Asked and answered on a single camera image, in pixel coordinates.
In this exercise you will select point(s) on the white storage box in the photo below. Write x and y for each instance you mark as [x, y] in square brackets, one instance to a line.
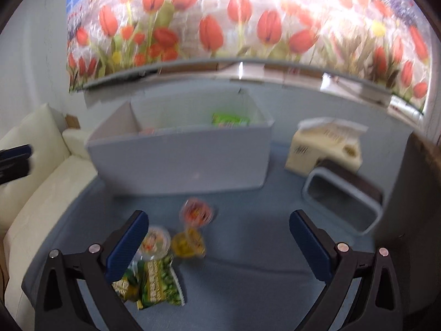
[167, 144]

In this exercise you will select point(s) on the cream leather sofa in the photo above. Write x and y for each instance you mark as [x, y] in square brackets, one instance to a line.
[31, 206]

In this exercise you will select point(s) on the red jelly cup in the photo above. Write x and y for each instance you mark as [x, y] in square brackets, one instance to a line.
[196, 213]

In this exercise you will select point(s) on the cream tissue box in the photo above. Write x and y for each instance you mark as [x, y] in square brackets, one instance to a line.
[322, 138]

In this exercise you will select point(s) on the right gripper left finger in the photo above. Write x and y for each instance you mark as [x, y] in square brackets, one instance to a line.
[60, 304]

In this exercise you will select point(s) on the tulip flower wall poster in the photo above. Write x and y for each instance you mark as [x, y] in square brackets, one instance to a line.
[383, 41]

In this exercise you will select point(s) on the clear jelly cup cartoon lid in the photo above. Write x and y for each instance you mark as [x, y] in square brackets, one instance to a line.
[156, 244]

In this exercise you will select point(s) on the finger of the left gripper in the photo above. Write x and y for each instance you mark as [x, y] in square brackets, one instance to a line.
[13, 172]
[16, 153]

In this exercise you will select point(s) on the green pea snack bag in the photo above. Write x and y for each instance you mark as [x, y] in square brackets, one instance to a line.
[149, 283]

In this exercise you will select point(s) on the blue grey tablecloth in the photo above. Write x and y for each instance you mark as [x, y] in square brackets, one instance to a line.
[253, 276]

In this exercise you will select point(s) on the white rimmed small bin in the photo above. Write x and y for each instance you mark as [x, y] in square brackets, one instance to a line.
[346, 198]

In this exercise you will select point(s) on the seaweed pack in box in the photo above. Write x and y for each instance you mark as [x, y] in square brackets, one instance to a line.
[229, 120]

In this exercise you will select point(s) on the yellow jelly cup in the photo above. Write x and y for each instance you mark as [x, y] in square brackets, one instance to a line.
[188, 244]

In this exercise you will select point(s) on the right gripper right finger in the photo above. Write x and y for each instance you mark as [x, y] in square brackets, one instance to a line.
[377, 303]

